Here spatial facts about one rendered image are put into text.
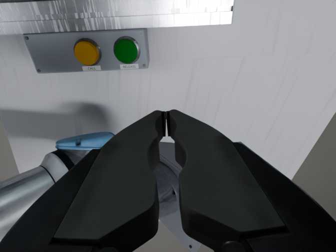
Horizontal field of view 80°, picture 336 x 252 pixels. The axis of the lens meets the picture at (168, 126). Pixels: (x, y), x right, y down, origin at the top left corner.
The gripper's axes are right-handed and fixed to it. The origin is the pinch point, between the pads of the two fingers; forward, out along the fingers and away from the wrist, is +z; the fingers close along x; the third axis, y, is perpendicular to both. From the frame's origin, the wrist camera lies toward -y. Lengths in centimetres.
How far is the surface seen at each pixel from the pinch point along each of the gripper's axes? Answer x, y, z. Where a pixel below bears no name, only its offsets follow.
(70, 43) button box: -16.2, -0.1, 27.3
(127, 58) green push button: -6.5, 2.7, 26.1
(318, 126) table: 43, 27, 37
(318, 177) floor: 141, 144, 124
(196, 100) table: 7.8, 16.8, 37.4
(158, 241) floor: -19, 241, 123
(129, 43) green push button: -5.7, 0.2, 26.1
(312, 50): 34, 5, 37
